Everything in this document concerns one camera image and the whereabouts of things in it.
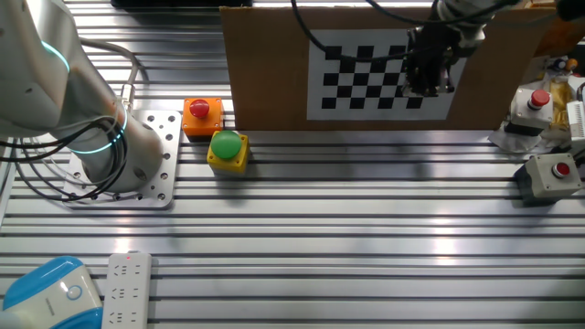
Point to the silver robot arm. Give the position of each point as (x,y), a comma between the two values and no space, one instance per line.
(45,82)

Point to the yellow box green button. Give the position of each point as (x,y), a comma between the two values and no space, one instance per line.
(227,151)

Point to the brown cardboard box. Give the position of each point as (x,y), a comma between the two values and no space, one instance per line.
(560,36)

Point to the yellow plastic bag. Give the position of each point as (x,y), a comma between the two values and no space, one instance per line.
(561,100)

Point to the small coloured balls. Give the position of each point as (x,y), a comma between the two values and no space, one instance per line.
(566,64)

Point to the checkerboard calibration paper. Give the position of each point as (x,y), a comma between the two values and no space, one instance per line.
(356,105)

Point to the white power strip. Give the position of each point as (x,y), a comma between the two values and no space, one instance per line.
(126,292)

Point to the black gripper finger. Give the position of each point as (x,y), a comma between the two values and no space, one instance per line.
(441,84)
(413,87)

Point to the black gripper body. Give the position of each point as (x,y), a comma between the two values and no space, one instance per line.
(432,50)

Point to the orange box red button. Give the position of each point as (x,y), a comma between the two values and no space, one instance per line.
(202,116)

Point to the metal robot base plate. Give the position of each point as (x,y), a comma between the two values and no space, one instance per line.
(166,151)

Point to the brown cardboard board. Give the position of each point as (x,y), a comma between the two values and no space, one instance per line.
(269,68)

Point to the blue and white device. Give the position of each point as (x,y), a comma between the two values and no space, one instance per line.
(45,297)

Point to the grey box flat red button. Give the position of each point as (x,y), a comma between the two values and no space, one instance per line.
(550,176)

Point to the grey box tall red button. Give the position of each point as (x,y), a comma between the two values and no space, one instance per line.
(530,112)

